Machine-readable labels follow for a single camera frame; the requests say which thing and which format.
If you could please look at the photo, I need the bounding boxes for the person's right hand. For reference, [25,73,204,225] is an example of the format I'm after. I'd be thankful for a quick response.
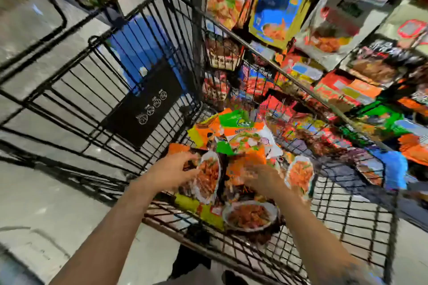
[239,163,292,202]

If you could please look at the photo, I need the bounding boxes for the person's left hand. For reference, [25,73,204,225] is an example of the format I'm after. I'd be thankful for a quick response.
[142,151,201,195]

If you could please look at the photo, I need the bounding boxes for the heap of mixed packets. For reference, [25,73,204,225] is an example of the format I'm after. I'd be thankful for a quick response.
[167,107,317,239]

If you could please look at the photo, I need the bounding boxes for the black wire shopping cart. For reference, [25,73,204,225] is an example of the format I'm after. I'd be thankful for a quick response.
[0,0,405,285]

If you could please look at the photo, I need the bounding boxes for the green orange seasoning packet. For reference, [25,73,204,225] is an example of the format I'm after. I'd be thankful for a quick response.
[215,109,285,159]

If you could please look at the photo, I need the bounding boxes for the person's left forearm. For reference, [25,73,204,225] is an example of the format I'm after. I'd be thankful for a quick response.
[48,174,158,285]

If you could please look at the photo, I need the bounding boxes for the person's right forearm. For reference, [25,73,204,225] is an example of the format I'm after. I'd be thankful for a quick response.
[274,189,382,285]

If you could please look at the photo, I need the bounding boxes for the person's black trousers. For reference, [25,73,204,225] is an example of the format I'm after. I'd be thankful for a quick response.
[169,244,250,285]

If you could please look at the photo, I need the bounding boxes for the blue plastic panel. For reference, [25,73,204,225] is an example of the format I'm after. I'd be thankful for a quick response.
[100,14,188,95]

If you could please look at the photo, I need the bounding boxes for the blue cart handle cap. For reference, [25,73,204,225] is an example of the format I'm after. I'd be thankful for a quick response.
[371,149,408,190]

